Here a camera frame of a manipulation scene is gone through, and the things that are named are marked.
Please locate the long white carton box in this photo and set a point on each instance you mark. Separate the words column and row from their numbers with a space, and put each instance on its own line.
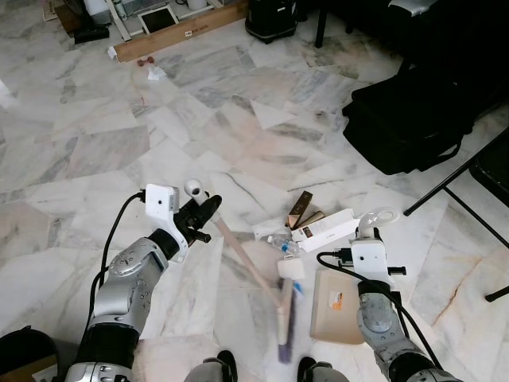
column 322, row 231

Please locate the white framed dark panel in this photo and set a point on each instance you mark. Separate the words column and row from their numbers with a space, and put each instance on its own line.
column 157, row 20

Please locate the robot right leg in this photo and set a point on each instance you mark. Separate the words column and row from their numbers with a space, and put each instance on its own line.
column 330, row 374

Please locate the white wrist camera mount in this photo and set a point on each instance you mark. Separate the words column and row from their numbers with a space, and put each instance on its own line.
column 370, row 259
column 161, row 200

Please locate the clear plastic bottle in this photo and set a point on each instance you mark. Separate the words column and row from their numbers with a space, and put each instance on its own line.
column 285, row 245

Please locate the robot leg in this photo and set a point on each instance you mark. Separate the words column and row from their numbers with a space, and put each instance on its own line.
column 207, row 372
column 330, row 374

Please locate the wooden broom with white knob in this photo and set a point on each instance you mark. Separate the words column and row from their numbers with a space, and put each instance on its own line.
column 246, row 263

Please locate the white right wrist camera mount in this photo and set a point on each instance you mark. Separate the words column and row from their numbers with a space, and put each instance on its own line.
column 370, row 259

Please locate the dark brown small box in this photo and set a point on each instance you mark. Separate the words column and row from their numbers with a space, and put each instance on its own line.
column 301, row 207

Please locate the black folding chair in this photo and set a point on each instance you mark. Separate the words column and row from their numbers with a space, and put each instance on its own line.
column 493, row 163

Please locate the large black bag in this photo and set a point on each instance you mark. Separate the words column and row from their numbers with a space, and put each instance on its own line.
column 406, row 119

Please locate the light brown small box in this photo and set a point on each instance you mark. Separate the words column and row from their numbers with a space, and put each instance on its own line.
column 313, row 220

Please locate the low black object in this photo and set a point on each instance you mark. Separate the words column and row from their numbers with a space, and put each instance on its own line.
column 91, row 34

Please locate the robot left leg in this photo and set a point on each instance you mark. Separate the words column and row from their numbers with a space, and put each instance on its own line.
column 207, row 372

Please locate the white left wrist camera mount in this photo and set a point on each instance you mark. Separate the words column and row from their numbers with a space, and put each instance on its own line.
column 161, row 200

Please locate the black vacuum cleaner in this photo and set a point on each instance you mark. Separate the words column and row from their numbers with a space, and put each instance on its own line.
column 270, row 20

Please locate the grey silver device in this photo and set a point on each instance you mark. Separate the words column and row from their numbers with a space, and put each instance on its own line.
column 409, row 7

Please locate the crumpled white paper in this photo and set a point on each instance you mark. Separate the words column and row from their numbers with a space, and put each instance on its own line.
column 156, row 74

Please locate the small white trash piece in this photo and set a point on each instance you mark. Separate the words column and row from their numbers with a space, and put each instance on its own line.
column 290, row 271

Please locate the long cardboard box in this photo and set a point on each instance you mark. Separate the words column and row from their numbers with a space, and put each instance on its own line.
column 183, row 32

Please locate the small brown object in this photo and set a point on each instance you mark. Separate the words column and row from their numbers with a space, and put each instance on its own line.
column 146, row 60

